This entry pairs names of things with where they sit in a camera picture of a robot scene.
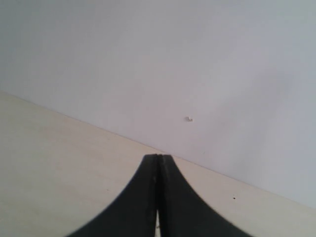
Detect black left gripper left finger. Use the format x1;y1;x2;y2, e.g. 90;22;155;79
69;154;158;237

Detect small white wall clip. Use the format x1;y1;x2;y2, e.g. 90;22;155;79
185;117;193;122

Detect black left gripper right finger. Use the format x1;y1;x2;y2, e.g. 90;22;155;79
158;155;250;237

